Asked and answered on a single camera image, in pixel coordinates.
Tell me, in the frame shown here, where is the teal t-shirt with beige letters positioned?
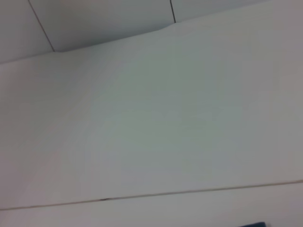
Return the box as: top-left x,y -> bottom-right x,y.
241,221 -> 267,227

